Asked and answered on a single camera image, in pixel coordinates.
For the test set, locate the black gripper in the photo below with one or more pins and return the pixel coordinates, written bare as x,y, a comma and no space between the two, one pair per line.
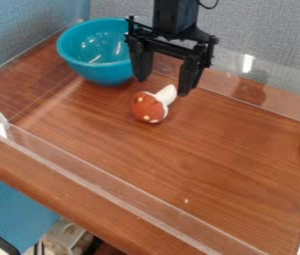
191,45

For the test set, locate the red white toy mushroom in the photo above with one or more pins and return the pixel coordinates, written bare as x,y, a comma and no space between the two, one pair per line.
149,106

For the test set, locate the clear acrylic tray wall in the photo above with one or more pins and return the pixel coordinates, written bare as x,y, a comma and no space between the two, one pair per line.
204,184

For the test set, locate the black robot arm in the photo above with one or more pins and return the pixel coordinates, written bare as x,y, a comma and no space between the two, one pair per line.
173,16

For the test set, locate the grey power strip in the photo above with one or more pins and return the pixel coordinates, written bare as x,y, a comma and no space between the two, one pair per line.
65,239

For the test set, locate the blue plastic bowl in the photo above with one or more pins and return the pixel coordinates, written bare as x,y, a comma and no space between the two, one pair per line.
94,49

